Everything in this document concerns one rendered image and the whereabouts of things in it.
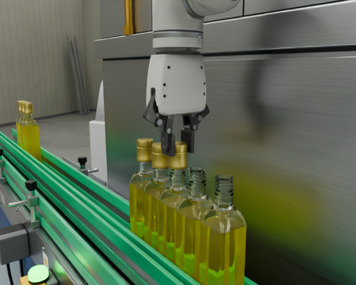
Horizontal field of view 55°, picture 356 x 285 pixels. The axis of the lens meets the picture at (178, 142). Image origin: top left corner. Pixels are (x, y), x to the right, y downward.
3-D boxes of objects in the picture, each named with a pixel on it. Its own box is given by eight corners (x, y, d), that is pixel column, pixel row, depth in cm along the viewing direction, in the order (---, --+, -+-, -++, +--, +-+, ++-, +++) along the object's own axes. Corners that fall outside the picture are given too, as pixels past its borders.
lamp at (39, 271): (51, 280, 79) (50, 268, 78) (31, 287, 76) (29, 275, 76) (46, 271, 83) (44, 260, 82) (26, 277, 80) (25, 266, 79)
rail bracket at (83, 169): (101, 193, 120) (99, 155, 117) (82, 197, 116) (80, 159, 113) (96, 189, 123) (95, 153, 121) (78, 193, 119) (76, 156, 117)
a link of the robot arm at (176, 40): (185, 37, 63) (185, 54, 63) (143, 34, 58) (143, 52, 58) (216, 33, 56) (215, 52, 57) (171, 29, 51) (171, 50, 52)
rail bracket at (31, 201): (42, 228, 93) (38, 182, 91) (13, 236, 89) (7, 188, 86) (38, 223, 96) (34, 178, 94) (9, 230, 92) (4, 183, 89)
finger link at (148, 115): (167, 76, 58) (181, 103, 60) (133, 102, 55) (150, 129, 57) (171, 76, 57) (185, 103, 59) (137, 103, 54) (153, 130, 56)
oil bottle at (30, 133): (42, 167, 149) (37, 103, 143) (28, 169, 146) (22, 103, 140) (38, 164, 154) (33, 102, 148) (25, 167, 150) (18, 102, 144)
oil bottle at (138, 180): (165, 264, 76) (164, 172, 71) (143, 273, 72) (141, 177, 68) (151, 254, 80) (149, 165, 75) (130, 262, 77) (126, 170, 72)
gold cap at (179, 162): (191, 167, 61) (191, 143, 60) (175, 171, 59) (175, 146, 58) (179, 163, 64) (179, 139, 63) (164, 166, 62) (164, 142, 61)
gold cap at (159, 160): (173, 166, 66) (173, 144, 65) (159, 169, 64) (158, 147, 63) (163, 163, 69) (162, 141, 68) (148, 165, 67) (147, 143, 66)
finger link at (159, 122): (164, 115, 60) (165, 152, 61) (148, 117, 58) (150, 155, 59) (175, 117, 57) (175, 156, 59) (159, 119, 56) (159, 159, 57)
